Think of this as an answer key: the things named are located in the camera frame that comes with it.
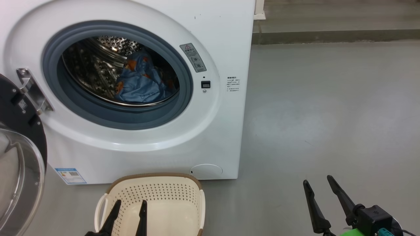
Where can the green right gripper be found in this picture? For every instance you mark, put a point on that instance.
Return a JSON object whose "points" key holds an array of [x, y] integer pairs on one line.
{"points": [[359, 233]]}

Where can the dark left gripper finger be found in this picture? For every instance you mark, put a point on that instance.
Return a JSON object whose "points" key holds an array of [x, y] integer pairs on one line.
{"points": [[142, 223], [110, 223]]}

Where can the black round glass washer door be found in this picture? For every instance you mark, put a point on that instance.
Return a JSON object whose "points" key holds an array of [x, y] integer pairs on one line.
{"points": [[23, 131]]}

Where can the blue garment with orange print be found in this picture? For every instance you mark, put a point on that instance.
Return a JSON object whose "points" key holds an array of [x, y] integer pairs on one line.
{"points": [[141, 90]]}

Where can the white front-load washing machine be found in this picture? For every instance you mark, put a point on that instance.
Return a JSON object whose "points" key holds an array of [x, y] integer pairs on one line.
{"points": [[213, 131]]}

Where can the black door latch socket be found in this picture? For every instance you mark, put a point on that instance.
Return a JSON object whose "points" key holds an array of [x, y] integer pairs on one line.
{"points": [[205, 84]]}

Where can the metal door hinge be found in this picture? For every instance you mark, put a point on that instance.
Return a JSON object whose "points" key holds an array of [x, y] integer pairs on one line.
{"points": [[32, 90]]}

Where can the perforated steel washer drum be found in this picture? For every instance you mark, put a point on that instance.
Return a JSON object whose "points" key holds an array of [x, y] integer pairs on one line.
{"points": [[92, 65]]}

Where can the cream perforated plastic laundry basket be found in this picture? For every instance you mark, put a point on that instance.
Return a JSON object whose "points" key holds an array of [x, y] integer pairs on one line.
{"points": [[170, 213]]}

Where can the blue energy label sticker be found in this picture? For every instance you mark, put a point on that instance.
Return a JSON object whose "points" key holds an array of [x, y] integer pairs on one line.
{"points": [[70, 176]]}

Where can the round white drain filter cover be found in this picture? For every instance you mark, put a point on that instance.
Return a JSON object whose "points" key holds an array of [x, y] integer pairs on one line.
{"points": [[206, 171]]}

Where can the small printed text label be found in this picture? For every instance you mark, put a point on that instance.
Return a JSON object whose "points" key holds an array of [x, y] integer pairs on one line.
{"points": [[233, 84]]}

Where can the grey warning sticker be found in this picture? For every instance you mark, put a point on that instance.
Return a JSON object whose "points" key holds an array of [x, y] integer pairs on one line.
{"points": [[193, 57]]}

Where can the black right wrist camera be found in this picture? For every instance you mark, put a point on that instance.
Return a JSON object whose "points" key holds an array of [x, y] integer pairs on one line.
{"points": [[374, 218]]}

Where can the white wall fixture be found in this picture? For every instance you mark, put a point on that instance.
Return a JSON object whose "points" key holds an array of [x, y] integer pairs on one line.
{"points": [[260, 9]]}

